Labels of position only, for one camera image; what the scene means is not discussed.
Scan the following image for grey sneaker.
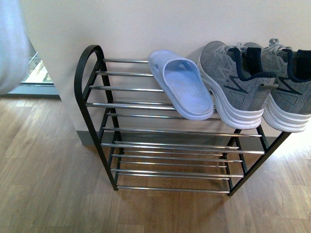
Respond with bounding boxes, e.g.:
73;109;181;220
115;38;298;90
261;38;311;133
197;41;277;130

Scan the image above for light blue slipper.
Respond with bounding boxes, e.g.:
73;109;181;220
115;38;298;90
148;50;214;120
0;0;30;95

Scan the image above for black metal shoe rack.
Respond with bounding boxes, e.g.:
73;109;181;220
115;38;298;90
74;45;290;196

